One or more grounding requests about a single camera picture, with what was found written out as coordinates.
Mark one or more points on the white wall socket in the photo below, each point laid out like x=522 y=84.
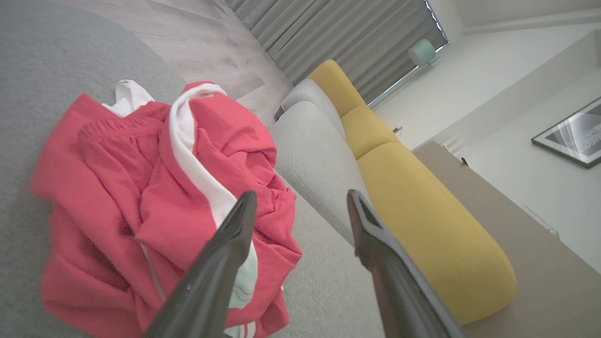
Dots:
x=398 y=128

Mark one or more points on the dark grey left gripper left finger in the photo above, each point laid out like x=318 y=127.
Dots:
x=211 y=281

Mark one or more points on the small yellow sofa back cushion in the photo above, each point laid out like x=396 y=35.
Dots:
x=333 y=84
x=366 y=131

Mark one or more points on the white router with antennas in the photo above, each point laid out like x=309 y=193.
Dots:
x=453 y=143

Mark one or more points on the large yellow sofa back cushion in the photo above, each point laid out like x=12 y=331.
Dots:
x=432 y=225

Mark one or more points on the long white flat device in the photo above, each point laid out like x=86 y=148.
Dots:
x=542 y=223

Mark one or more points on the black framed picture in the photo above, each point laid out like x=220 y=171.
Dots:
x=577 y=131

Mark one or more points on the mint green floor lamp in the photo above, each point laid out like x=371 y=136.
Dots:
x=422 y=51

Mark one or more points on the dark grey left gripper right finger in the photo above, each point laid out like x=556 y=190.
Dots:
x=399 y=291

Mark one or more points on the grey pleated curtain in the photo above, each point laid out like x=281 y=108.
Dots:
x=338 y=33

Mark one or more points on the grey sofa seat cushion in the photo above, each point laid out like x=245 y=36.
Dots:
x=314 y=155
x=310 y=91

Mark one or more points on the red basketball jersey number 23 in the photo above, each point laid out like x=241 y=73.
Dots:
x=75 y=211

